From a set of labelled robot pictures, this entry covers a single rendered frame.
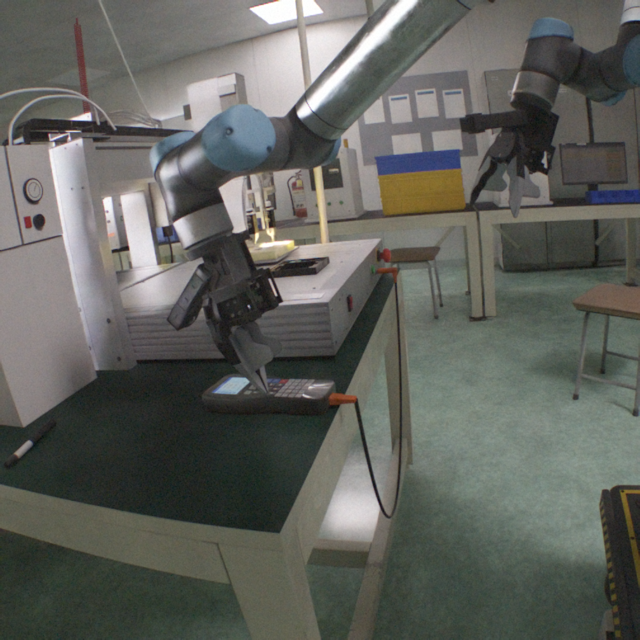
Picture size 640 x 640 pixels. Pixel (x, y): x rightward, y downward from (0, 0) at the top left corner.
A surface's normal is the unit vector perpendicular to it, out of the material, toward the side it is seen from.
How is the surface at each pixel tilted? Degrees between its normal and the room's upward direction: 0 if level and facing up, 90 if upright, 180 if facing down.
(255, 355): 93
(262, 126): 76
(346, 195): 90
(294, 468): 0
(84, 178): 90
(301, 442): 0
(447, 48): 90
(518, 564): 0
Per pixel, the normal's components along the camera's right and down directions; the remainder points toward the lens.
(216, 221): 0.63, -0.10
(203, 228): 0.12, 0.14
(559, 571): -0.13, -0.95
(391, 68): 0.15, 0.91
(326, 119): -0.11, 0.83
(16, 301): 0.96, -0.05
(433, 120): -0.25, 0.31
